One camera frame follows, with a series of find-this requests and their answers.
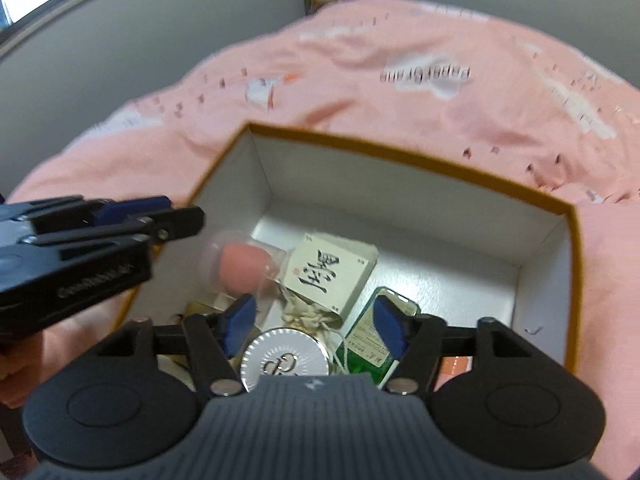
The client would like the orange cardboard box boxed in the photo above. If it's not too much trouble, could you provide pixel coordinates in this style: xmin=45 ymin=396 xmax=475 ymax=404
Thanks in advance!
xmin=117 ymin=121 xmax=586 ymax=396

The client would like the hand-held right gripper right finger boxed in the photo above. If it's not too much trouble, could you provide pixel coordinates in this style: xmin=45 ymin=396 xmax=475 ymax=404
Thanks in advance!
xmin=372 ymin=295 xmax=541 ymax=395

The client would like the pink printed blanket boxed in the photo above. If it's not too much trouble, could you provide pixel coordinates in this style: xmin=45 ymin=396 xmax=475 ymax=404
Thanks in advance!
xmin=7 ymin=0 xmax=640 ymax=461

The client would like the white calligraphy card box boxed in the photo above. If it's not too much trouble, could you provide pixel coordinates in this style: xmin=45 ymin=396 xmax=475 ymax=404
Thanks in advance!
xmin=279 ymin=232 xmax=379 ymax=322

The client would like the pink sponge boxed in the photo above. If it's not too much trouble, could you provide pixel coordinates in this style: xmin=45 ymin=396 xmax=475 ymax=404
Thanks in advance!
xmin=204 ymin=229 xmax=287 ymax=297

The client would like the person's left hand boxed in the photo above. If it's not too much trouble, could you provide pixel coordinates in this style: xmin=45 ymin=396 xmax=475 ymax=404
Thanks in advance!
xmin=0 ymin=332 xmax=67 ymax=408

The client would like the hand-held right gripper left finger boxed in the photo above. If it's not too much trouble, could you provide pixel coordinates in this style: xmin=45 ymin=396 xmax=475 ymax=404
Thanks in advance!
xmin=97 ymin=294 xmax=256 ymax=396

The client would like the orange pink packet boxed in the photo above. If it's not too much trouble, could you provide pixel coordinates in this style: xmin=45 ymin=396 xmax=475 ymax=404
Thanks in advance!
xmin=434 ymin=354 xmax=475 ymax=377

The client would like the green packet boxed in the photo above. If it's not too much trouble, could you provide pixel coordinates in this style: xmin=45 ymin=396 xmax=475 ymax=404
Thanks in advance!
xmin=340 ymin=287 xmax=420 ymax=392

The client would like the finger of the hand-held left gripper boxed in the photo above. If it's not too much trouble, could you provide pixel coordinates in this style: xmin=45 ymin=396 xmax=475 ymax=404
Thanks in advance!
xmin=10 ymin=195 xmax=174 ymax=235
xmin=20 ymin=206 xmax=206 ymax=261

